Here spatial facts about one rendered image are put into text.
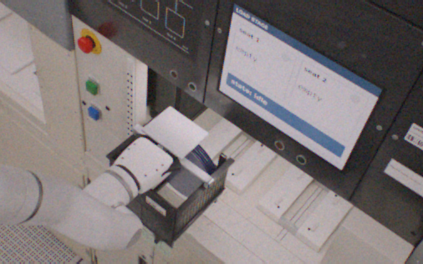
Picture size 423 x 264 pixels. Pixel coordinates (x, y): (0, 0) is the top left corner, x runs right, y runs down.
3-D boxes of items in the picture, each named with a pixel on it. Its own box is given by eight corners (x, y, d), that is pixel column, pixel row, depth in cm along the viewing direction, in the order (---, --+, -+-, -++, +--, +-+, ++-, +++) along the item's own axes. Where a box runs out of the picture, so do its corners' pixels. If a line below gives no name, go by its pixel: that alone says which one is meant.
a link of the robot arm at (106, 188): (132, 190, 115) (99, 165, 119) (83, 234, 108) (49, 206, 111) (133, 212, 122) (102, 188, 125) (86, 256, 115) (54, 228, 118)
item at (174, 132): (106, 204, 151) (102, 128, 127) (158, 159, 163) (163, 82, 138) (175, 260, 143) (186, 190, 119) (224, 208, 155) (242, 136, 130)
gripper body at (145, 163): (105, 178, 126) (141, 149, 132) (140, 205, 123) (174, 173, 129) (104, 158, 120) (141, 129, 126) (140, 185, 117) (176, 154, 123)
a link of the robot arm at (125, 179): (100, 186, 125) (110, 178, 127) (129, 210, 122) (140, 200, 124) (99, 164, 119) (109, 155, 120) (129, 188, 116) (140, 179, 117)
